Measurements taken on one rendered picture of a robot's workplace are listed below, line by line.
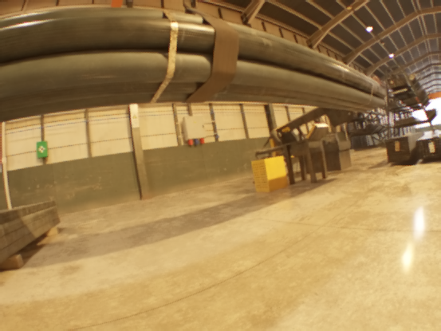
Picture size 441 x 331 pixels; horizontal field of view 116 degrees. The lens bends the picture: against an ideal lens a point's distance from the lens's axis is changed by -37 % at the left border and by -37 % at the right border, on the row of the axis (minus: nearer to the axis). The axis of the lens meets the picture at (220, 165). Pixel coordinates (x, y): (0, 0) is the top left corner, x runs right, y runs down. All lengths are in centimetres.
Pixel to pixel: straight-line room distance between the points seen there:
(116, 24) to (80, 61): 22
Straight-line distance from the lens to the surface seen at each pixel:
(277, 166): 380
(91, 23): 102
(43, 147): 697
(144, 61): 102
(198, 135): 746
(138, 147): 674
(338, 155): 516
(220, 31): 118
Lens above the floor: 56
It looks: level
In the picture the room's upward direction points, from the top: 10 degrees counter-clockwise
